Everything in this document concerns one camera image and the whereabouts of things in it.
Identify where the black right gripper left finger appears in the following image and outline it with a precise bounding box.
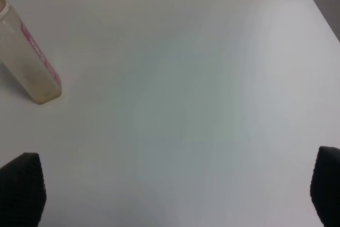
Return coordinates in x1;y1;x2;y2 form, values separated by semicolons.
1;153;47;226

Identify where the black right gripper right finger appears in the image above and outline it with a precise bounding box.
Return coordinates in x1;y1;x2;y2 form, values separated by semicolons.
310;146;339;226

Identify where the clear plastic drink bottle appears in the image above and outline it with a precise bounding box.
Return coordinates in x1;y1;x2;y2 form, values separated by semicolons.
1;0;62;105

